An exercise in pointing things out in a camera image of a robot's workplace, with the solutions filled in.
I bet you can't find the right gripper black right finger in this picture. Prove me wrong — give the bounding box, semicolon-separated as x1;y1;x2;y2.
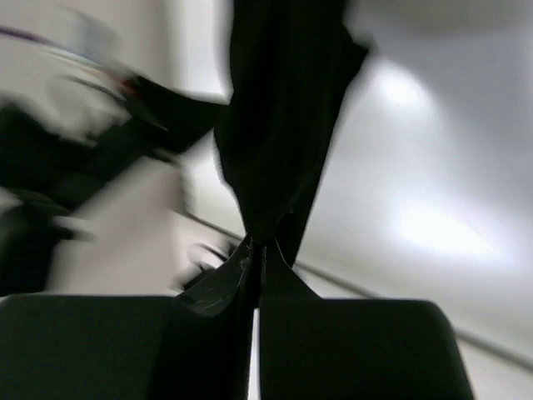
259;244;473;399

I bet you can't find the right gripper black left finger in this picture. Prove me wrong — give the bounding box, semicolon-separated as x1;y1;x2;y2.
1;237;254;399

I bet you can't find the black skirt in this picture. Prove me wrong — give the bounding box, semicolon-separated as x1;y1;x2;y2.
214;1;369;263

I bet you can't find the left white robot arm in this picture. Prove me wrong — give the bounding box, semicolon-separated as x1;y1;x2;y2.
1;9;223;296

